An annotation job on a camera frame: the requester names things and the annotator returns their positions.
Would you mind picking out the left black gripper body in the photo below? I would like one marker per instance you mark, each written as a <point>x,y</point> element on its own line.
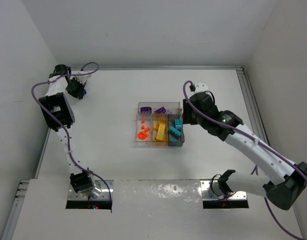
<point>76,89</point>

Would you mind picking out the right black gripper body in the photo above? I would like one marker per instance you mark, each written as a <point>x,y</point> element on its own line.
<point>186,113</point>

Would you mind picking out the purple slope lego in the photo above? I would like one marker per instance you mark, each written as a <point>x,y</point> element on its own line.
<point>161,110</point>

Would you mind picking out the teal square lego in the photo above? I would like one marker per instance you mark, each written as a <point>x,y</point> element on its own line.
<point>172,141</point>

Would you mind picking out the long yellow lego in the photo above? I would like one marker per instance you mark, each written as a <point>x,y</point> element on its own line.
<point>160,132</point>

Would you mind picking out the purple printed lego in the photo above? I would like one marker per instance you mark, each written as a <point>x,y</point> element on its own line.
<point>146,110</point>

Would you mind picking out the orange lego cluster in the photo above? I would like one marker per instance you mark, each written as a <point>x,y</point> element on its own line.
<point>142,135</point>

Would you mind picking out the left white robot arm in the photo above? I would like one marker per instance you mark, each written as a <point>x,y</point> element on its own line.
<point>60,118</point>

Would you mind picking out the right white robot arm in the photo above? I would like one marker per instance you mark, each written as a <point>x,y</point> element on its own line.
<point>283,180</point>

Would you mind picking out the clear rear container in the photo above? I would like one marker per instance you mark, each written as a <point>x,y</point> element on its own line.
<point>173,106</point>

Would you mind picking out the grey plastic container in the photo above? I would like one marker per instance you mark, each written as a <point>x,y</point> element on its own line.
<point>171,122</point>

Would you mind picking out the amber plastic container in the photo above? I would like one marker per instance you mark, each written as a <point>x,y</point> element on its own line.
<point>154,120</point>

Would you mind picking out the clear front-left container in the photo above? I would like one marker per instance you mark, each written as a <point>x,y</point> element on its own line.
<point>141,127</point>

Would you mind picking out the white front cover panel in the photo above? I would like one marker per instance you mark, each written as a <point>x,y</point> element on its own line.
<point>145,210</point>

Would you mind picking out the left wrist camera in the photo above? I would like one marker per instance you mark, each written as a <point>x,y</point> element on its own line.
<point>83,77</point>

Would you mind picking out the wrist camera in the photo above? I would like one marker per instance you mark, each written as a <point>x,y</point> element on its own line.
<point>199,87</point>
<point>83,77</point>

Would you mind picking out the rear aluminium rail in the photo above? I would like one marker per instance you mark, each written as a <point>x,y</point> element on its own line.
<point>171,67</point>

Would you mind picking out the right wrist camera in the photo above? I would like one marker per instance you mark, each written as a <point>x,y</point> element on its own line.
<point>199,87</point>

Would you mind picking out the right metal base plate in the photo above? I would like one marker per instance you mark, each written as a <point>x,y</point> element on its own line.
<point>210,191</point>

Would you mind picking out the metal base plate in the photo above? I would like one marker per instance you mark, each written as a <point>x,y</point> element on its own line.
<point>210,191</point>
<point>99,193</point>

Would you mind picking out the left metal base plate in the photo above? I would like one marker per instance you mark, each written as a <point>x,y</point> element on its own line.
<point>99,193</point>

